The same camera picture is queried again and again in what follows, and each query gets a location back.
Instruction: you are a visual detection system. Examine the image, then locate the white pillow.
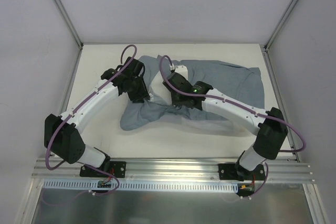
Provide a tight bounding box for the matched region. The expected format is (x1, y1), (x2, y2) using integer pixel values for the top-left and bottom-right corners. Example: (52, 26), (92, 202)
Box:
(149, 71), (172, 105)

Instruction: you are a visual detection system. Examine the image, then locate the right aluminium frame post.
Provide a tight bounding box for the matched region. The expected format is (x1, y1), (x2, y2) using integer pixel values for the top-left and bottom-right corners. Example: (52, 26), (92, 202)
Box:
(264, 0), (300, 51)

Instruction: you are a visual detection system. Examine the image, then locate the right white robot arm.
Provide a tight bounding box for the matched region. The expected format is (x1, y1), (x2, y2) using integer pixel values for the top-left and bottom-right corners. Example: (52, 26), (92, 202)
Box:
(163, 72), (288, 181)

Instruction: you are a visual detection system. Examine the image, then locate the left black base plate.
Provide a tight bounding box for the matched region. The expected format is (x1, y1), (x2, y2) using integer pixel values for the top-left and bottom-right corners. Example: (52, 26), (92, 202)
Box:
(79, 160), (127, 178)

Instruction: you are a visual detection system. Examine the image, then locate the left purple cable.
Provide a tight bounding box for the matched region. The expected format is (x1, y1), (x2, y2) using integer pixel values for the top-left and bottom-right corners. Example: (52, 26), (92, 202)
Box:
(45, 45), (139, 170)

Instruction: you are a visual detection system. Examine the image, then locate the slotted white cable duct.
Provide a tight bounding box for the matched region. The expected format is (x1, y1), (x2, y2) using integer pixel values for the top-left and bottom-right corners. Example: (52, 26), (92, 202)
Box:
(43, 179), (238, 193)

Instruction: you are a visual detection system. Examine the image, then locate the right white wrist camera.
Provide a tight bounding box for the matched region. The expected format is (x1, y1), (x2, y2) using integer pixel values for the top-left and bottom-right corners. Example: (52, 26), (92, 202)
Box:
(170, 64), (188, 79)

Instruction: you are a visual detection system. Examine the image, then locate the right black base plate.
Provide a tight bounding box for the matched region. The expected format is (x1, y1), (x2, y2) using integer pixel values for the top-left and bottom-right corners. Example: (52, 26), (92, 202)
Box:
(218, 163), (266, 182)

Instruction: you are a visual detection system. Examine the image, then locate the aluminium mounting rail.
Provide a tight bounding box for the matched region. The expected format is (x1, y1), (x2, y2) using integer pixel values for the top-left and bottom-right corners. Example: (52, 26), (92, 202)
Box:
(32, 158), (317, 184)

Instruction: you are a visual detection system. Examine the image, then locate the left aluminium frame post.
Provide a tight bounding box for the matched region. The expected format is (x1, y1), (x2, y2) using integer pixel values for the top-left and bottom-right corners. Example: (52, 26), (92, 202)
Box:
(52, 0), (83, 50)

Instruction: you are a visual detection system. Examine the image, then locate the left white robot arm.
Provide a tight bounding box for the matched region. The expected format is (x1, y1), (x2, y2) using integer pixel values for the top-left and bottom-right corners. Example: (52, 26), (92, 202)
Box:
(44, 57), (150, 177)

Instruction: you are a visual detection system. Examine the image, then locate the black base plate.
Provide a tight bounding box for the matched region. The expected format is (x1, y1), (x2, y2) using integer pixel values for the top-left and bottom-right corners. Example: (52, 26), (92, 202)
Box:
(79, 160), (127, 178)
(218, 163), (266, 182)

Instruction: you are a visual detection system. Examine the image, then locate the blue beige striped pillowcase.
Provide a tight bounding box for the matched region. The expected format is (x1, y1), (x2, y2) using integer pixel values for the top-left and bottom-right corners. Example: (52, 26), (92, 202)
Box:
(120, 56), (265, 135)

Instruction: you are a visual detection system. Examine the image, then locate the aluminium frame post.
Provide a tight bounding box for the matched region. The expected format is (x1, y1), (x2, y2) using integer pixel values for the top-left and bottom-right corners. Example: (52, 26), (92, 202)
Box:
(264, 0), (300, 51)
(52, 0), (83, 50)

